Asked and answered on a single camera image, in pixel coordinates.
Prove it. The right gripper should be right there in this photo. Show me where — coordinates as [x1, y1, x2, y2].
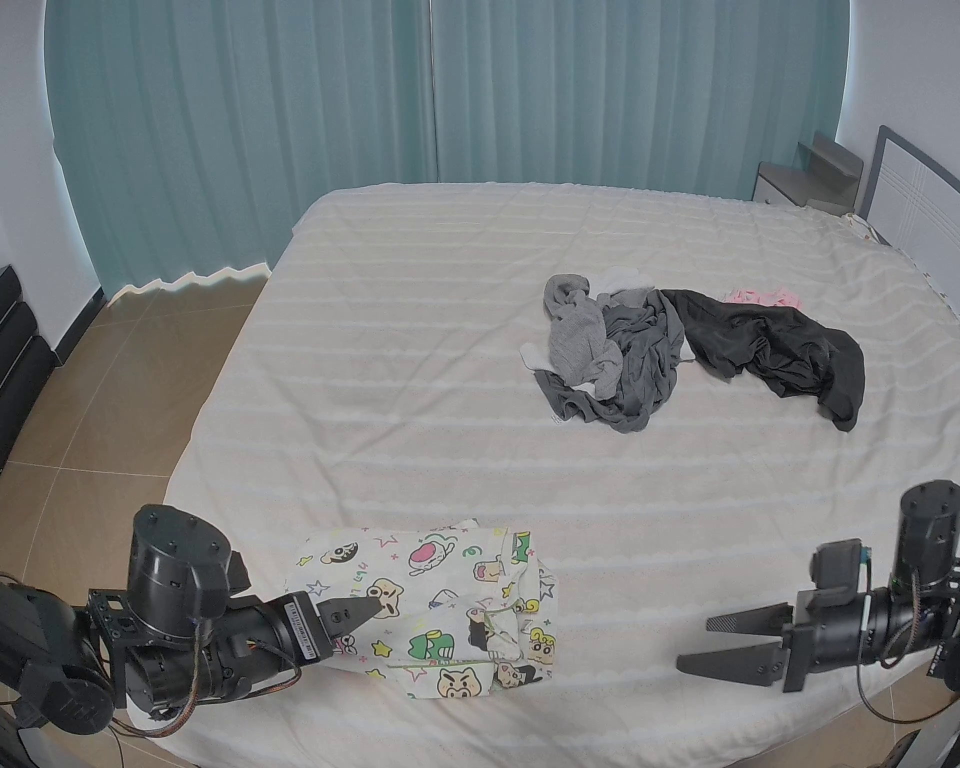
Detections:
[677, 592, 872, 696]

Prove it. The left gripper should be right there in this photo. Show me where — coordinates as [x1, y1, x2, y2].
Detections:
[255, 588, 385, 667]

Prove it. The white printed pyjama top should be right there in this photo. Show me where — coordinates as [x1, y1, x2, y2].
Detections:
[285, 517, 560, 700]

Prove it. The bed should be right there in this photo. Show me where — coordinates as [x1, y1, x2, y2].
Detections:
[161, 123, 960, 768]

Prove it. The pile of clothes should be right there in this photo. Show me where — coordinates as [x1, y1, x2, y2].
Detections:
[519, 266, 695, 435]

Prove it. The black garment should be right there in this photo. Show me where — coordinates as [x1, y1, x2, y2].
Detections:
[661, 288, 866, 432]

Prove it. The pink garment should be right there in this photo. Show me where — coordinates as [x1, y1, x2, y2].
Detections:
[722, 285, 804, 309]

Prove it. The black chest of drawers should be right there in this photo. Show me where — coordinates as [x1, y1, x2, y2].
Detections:
[0, 264, 60, 474]

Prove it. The grey bedside table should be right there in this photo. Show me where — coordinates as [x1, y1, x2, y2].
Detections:
[752, 131, 864, 215]

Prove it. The blue-green curtain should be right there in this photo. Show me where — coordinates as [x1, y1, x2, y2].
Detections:
[431, 0, 853, 201]
[45, 0, 440, 298]

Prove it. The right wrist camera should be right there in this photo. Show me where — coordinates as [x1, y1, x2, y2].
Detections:
[795, 538, 873, 624]

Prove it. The black cable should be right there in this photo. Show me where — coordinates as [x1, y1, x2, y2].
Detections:
[857, 660, 960, 726]
[111, 660, 303, 740]

